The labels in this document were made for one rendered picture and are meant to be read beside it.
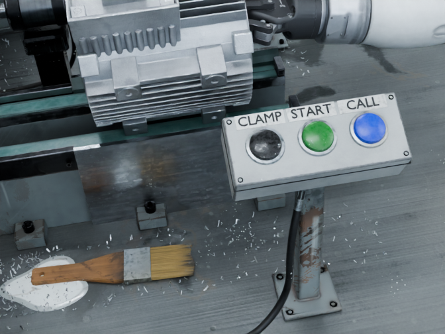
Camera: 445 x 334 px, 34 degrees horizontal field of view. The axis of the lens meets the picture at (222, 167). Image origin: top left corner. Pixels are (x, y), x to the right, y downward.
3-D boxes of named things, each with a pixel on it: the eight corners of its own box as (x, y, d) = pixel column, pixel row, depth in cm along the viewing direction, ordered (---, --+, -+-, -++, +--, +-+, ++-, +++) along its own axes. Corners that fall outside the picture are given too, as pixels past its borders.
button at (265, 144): (251, 166, 69) (253, 160, 67) (246, 137, 70) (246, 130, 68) (283, 162, 69) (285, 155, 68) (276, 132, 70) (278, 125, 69)
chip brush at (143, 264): (30, 295, 91) (29, 291, 90) (34, 263, 95) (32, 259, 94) (196, 276, 92) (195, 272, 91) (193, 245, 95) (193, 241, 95)
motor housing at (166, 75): (101, 151, 97) (77, 75, 79) (86, 31, 104) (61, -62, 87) (251, 128, 98) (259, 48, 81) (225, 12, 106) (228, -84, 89)
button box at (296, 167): (232, 203, 72) (234, 187, 67) (219, 136, 74) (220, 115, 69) (400, 175, 74) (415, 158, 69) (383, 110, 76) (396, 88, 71)
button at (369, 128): (355, 150, 70) (358, 144, 68) (347, 121, 71) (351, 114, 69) (385, 145, 70) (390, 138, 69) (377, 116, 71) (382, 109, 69)
